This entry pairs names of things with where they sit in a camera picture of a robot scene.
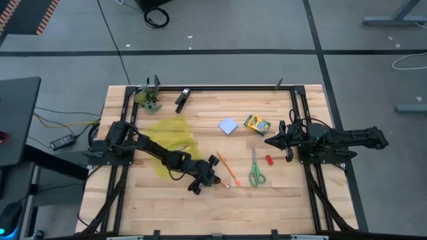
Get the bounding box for white floor cable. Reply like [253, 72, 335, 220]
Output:
[391, 51, 427, 71]

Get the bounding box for yellow-green translucent pencil case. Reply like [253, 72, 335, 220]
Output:
[143, 116, 203, 179]

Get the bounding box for black aluminium table frame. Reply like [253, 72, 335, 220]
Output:
[79, 85, 360, 240]

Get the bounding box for pale blue sticky note pad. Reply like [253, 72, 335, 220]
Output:
[218, 116, 240, 136]

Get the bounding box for short grey metal table foot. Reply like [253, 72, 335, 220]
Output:
[395, 103, 427, 113]

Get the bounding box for green handled scissors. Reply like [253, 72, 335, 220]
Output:
[248, 146, 268, 188]

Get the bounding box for yellow green crayon box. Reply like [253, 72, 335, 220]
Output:
[243, 114, 272, 137]

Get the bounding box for black power adapter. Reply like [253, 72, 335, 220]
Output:
[49, 133, 77, 151]

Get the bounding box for dark grey side desk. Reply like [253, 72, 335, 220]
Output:
[0, 76, 42, 167]

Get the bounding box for orange pencil with eraser cap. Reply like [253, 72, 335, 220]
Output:
[216, 150, 242, 187]

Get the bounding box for coiled black floor cable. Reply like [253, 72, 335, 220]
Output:
[143, 7, 171, 29]

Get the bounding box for grey metal table leg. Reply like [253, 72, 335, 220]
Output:
[362, 0, 427, 27]

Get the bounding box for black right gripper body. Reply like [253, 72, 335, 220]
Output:
[279, 120, 303, 163]

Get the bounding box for small artificial green plant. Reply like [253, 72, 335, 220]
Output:
[134, 78, 163, 115]

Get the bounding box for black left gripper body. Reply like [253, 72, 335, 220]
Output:
[187, 155, 221, 196]

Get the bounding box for black computer mouse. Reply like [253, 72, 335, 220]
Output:
[0, 201, 23, 236]

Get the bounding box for orange striped floor mat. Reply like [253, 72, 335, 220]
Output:
[0, 0, 61, 36]

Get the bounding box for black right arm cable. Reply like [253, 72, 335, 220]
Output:
[288, 108, 321, 129]

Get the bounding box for yellow cable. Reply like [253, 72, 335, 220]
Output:
[33, 112, 101, 130]

